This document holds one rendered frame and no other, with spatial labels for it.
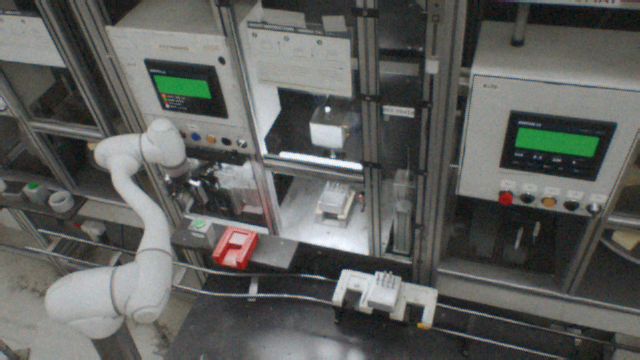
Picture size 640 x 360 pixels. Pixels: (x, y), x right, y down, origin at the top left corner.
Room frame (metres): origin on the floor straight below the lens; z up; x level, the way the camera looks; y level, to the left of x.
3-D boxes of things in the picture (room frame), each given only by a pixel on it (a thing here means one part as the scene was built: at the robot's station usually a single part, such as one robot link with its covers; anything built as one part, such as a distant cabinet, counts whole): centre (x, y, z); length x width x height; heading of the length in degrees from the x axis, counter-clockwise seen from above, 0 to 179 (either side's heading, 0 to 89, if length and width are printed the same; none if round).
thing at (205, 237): (1.40, 0.47, 0.97); 0.08 x 0.08 x 0.12; 65
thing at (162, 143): (1.40, 0.49, 1.47); 0.13 x 0.11 x 0.16; 90
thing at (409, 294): (1.05, -0.20, 0.84); 0.36 x 0.14 x 0.10; 65
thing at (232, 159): (1.44, 0.39, 1.37); 0.36 x 0.04 x 0.04; 65
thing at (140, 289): (0.83, 0.49, 1.44); 0.18 x 0.14 x 0.13; 0
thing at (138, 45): (1.57, 0.34, 1.60); 0.42 x 0.29 x 0.46; 65
